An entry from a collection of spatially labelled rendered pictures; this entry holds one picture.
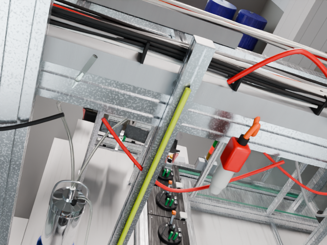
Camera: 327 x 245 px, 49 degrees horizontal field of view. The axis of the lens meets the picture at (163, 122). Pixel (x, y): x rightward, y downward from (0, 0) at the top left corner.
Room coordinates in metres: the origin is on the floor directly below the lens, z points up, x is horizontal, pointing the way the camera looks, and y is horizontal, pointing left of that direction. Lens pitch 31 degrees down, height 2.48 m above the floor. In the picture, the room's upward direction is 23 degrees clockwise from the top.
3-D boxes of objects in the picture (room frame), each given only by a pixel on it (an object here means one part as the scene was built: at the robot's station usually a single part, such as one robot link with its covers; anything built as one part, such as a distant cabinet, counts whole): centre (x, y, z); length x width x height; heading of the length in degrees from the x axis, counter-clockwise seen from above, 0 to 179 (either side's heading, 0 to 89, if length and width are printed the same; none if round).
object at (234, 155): (0.80, -0.20, 2.02); 0.13 x 0.08 x 0.23; 16
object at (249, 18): (8.19, -0.54, 0.50); 1.37 x 0.84 x 1.01; 104
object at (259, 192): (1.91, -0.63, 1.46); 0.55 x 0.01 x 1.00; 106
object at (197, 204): (1.99, -0.43, 0.91); 0.84 x 0.28 x 0.10; 106
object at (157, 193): (1.68, -0.20, 1.01); 0.24 x 0.24 x 0.13; 16
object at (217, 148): (1.83, -0.36, 1.46); 0.03 x 0.03 x 1.00; 16
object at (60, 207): (0.99, 0.22, 1.32); 0.14 x 0.14 x 0.38
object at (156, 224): (1.44, -0.27, 1.01); 0.24 x 0.24 x 0.13; 16
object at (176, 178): (1.92, -0.13, 0.96); 0.24 x 0.24 x 0.02; 16
